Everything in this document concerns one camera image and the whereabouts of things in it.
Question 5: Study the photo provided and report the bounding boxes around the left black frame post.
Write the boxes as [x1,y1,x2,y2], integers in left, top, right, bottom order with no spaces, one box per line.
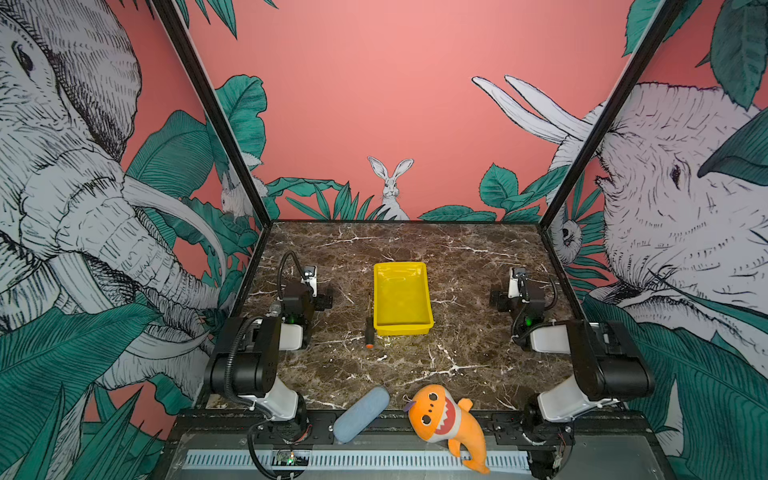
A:
[149,0,272,228]

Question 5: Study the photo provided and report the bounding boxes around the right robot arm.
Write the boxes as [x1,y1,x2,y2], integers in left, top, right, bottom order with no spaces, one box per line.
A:
[489,276,655,445]

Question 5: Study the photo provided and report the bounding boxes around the right black frame post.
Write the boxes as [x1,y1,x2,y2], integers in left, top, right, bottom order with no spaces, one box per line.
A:
[538,0,686,229]

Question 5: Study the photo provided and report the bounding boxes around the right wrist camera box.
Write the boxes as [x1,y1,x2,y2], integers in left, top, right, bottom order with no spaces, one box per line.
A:
[507,267,527,299]

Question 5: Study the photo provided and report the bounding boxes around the black orange screwdriver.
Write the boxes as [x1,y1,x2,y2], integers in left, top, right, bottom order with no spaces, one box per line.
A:
[364,295,376,349]

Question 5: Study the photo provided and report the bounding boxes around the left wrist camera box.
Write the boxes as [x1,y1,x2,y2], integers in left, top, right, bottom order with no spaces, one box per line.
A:
[302,266,318,297]

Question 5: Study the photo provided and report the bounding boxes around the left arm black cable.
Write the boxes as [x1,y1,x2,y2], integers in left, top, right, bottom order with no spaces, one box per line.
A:
[276,251,307,301]

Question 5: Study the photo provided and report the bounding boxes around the blue grey foam roller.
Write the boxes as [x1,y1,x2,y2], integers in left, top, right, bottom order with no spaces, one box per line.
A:
[333,386,390,444]

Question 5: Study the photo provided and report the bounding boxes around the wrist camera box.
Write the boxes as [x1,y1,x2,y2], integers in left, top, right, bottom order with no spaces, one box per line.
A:
[507,267,527,299]
[302,266,318,297]

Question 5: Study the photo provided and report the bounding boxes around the black frame post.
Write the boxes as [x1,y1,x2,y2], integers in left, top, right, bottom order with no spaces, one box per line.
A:
[149,0,272,228]
[538,0,686,229]

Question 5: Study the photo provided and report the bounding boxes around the yellow plastic bin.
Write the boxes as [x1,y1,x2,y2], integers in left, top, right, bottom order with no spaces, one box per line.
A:
[373,262,434,337]

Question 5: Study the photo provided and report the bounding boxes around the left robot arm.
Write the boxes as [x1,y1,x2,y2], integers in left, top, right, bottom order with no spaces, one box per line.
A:
[204,281,334,444]

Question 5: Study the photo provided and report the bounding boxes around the orange shark plush toy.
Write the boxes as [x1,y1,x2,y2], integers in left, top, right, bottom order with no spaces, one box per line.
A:
[403,384,490,474]

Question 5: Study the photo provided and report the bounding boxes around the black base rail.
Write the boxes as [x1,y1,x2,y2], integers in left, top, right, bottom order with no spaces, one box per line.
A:
[167,409,653,450]

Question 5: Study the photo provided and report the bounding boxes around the white vented strip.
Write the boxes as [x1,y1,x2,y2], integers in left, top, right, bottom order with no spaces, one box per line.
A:
[181,449,532,472]

